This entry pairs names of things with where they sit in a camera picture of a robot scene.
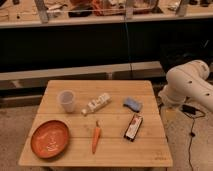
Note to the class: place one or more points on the white plastic bottle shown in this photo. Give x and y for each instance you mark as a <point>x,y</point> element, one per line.
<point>96,104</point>

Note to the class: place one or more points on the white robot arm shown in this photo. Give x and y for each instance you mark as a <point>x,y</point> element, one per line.
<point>188,80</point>

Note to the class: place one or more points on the blue sponge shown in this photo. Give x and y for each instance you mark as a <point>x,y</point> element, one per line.
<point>132,104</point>

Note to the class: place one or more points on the clear plastic cup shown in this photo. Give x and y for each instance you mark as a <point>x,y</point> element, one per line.
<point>66,99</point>

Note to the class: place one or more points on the black chocolate bar package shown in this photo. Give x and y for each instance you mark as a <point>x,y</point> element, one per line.
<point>133,127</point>

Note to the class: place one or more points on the wooden table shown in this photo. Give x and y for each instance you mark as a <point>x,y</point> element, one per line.
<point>149,149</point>

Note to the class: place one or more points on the orange carrot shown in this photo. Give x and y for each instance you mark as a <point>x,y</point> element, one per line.
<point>96,135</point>

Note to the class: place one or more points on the black bin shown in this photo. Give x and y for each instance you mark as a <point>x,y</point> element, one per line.
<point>172,55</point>

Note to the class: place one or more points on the orange plate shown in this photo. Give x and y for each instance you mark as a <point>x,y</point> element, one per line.
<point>50,139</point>

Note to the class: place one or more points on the black power adapter with cable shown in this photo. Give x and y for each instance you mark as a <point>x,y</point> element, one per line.
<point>193,114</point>

